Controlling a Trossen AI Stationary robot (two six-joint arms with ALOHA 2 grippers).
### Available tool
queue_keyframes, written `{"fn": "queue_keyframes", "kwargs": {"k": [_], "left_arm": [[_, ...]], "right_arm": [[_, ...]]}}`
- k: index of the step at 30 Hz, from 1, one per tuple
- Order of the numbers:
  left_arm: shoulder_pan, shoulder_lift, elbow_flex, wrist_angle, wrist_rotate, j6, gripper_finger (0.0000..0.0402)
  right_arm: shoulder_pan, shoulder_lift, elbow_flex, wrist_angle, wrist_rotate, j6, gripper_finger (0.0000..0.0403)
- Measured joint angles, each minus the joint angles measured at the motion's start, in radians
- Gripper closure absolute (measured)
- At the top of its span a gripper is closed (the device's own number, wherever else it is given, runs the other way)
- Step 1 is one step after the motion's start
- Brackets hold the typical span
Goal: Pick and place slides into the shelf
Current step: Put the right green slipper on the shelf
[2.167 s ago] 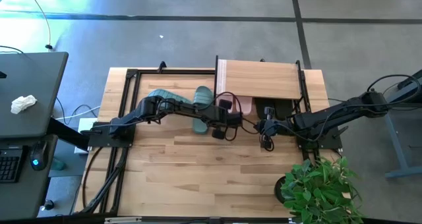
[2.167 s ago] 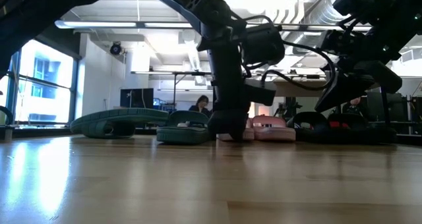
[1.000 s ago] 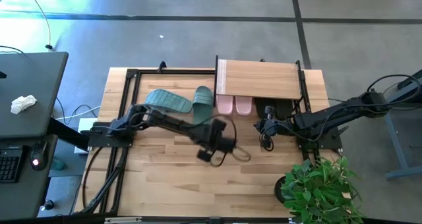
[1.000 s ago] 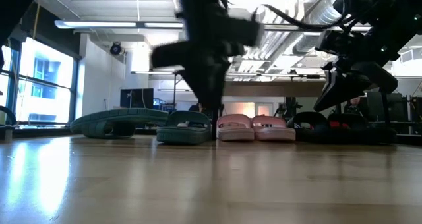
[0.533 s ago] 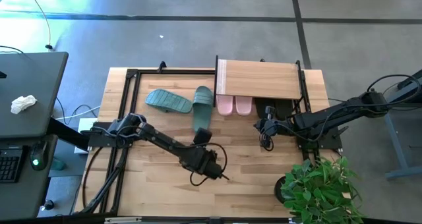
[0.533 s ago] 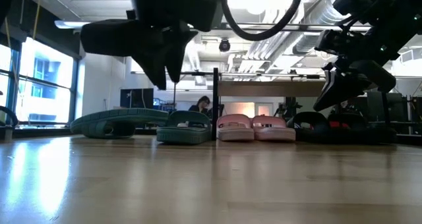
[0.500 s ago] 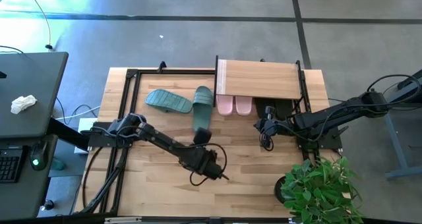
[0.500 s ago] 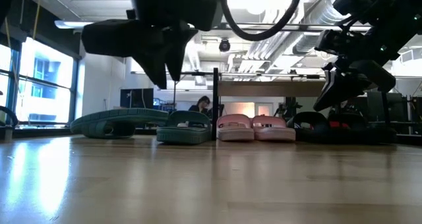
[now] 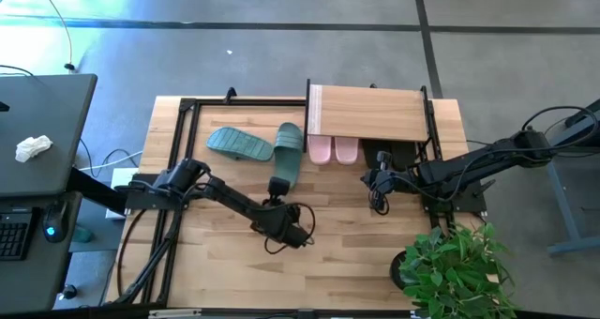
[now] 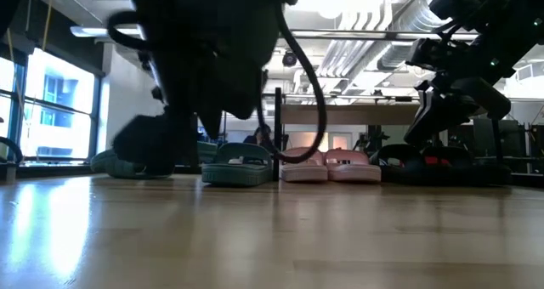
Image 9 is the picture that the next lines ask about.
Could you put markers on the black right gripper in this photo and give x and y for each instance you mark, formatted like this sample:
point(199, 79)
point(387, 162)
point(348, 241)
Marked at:
point(398, 179)

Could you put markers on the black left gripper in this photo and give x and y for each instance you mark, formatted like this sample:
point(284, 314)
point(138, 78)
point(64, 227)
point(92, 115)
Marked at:
point(281, 213)

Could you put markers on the green rubber slide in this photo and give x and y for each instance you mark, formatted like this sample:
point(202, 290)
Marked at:
point(239, 144)
point(288, 159)

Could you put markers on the dark blue rubber slide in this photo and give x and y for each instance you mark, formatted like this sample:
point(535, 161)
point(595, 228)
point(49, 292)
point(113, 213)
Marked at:
point(371, 146)
point(403, 152)

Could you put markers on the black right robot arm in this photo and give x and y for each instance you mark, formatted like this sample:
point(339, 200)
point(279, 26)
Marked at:
point(469, 169)

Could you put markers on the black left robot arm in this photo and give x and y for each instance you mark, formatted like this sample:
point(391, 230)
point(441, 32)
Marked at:
point(234, 202)

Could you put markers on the black plant pot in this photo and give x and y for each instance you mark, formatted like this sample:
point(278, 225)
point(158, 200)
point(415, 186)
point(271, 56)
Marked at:
point(396, 269)

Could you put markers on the black clamp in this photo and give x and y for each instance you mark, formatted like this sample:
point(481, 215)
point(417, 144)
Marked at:
point(230, 94)

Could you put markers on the green leafy plant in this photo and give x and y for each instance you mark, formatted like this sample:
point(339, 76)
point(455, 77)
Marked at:
point(450, 272)

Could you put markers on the white power box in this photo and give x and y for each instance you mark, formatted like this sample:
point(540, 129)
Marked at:
point(121, 173)

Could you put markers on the black desk support beam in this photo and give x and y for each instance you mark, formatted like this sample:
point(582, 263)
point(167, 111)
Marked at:
point(94, 190)

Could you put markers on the teal floor object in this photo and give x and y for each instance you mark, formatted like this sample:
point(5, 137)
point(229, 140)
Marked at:
point(83, 235)

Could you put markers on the black computer mouse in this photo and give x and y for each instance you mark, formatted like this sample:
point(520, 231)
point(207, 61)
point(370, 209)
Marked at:
point(58, 216)

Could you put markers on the black desk edge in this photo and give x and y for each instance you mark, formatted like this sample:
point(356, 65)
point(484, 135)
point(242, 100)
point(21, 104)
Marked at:
point(591, 131)

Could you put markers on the black caster wheel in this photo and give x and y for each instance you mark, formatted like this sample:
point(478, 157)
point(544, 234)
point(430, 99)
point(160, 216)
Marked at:
point(69, 292)

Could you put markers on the dark grey desk top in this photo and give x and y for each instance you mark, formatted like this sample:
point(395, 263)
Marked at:
point(56, 112)

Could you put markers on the crumpled white tissue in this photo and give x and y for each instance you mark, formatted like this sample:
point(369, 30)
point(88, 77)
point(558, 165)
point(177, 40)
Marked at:
point(33, 146)

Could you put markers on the grey desk with keyboard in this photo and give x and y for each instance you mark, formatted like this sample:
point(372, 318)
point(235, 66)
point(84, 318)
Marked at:
point(28, 281)

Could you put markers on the black keyboard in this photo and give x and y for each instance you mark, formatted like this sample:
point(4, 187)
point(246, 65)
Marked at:
point(14, 234)

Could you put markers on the wooden shelf with black frame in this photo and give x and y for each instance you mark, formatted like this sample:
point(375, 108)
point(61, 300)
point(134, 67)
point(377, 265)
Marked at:
point(370, 112)

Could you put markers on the black aluminium rig frame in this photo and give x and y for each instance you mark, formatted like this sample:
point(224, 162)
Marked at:
point(253, 102)

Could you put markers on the grey metal bracket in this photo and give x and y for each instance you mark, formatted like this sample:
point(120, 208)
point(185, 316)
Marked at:
point(173, 314)

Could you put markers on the grey-blue table leg frame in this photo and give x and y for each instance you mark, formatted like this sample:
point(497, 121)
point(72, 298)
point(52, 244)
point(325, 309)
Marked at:
point(565, 206)

